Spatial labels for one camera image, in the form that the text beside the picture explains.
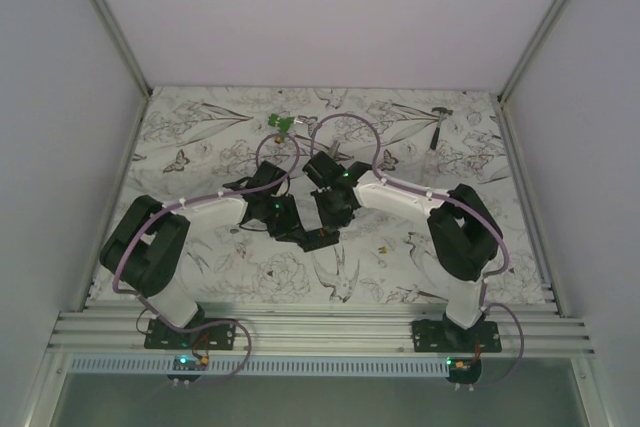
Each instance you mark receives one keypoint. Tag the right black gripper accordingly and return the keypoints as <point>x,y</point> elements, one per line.
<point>327,222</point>

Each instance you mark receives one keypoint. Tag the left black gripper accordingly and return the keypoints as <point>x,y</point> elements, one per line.
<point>292,221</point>

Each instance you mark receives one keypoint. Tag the black fuse box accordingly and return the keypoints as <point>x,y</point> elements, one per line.
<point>318,238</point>

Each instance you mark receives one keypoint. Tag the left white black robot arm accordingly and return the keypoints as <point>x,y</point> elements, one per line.
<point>144,250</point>

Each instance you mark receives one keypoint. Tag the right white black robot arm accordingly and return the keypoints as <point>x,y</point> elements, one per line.
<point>464,234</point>

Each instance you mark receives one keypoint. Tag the silver clip with blue knob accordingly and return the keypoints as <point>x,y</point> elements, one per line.
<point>333,151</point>

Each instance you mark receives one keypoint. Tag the green circuit board connector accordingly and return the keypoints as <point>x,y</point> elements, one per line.
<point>282,125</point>

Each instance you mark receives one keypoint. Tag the floral printed table mat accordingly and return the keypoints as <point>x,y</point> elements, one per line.
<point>193,140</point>

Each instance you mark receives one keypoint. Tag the small black hammer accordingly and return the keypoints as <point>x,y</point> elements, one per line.
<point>442,114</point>

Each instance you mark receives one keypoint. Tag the left controller board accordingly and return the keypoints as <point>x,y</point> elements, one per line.
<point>186,369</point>

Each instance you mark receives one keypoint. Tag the controller board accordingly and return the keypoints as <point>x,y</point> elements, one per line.
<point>186,369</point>
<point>464,371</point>

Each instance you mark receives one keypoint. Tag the right controller board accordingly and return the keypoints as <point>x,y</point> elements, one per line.
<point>464,371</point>

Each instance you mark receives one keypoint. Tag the aluminium mounting rail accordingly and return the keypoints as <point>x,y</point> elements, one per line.
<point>304,329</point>

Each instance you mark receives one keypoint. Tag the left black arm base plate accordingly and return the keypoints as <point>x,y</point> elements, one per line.
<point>160,337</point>

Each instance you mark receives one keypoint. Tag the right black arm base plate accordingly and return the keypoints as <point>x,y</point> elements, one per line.
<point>444,336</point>

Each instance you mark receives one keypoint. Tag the slotted grey cable duct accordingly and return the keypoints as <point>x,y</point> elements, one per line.
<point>259,365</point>

